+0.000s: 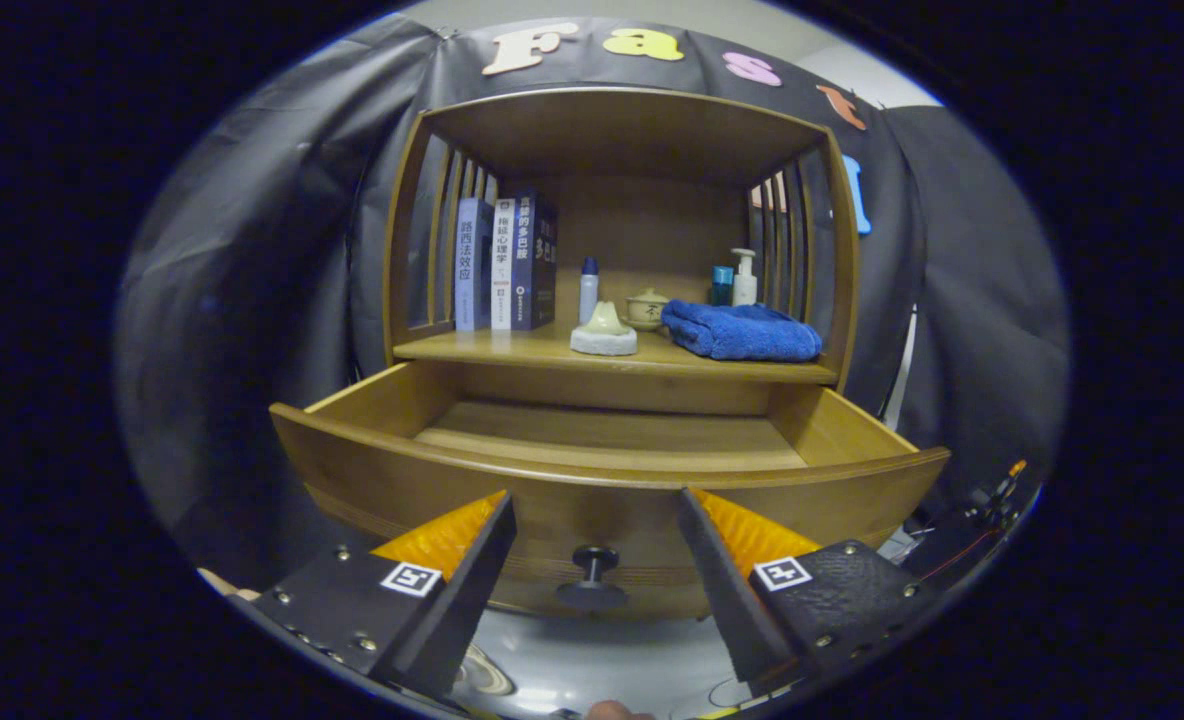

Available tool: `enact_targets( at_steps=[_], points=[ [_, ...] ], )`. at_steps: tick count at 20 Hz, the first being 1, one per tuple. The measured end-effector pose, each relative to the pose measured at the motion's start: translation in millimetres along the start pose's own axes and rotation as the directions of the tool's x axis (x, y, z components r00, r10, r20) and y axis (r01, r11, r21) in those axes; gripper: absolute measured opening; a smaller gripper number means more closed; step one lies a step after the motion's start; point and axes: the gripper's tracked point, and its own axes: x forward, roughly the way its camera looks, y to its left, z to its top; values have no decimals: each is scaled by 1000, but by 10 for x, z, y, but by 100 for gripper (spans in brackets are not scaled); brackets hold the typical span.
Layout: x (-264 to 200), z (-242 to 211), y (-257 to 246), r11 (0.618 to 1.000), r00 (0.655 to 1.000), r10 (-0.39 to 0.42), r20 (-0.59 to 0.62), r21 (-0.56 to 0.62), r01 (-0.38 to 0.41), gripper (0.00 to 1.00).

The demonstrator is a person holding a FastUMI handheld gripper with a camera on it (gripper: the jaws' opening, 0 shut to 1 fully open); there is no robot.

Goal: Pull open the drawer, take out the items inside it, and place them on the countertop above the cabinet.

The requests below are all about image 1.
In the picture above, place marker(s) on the black backdrop cloth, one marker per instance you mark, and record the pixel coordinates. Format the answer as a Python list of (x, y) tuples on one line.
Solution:
[(252, 300)]

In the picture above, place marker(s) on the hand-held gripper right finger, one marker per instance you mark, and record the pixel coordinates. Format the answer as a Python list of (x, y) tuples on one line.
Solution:
[(732, 600)]

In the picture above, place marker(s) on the white book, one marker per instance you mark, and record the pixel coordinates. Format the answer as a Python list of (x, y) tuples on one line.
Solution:
[(502, 265)]

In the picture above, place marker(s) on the orange tipped tool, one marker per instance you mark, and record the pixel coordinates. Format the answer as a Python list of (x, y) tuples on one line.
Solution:
[(1017, 466)]

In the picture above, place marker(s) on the white bottle blue cap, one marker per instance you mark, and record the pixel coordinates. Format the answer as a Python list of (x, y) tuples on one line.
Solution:
[(589, 295)]

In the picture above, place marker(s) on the wooden cabinet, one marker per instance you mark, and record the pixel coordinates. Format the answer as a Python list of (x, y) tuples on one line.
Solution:
[(652, 220)]

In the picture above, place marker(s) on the light blue book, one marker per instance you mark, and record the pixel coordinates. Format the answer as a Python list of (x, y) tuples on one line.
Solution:
[(472, 265)]

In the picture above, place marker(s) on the pale green ceramic ornament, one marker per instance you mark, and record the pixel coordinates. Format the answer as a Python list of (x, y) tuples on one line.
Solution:
[(604, 335)]

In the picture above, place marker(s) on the white pump bottle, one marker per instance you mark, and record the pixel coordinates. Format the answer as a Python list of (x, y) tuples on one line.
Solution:
[(745, 288)]

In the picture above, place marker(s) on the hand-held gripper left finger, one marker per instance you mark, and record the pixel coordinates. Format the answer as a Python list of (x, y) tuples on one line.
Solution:
[(452, 600)]

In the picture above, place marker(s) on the black drawer knob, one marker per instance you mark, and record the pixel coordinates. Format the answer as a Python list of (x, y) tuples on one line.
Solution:
[(592, 595)]

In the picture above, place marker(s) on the folded blue towel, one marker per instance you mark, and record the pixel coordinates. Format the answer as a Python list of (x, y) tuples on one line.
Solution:
[(742, 332)]

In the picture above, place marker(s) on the dark blue book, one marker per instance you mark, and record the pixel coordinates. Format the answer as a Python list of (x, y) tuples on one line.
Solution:
[(537, 260)]

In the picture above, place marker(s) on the wooden drawer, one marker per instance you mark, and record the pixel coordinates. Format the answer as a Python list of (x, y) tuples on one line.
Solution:
[(602, 440)]

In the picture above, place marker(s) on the teal bottle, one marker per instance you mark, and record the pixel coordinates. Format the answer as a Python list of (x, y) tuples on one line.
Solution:
[(721, 287)]

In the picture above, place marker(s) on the lidded ceramic teacup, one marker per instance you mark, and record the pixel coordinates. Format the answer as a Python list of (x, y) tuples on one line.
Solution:
[(649, 310)]

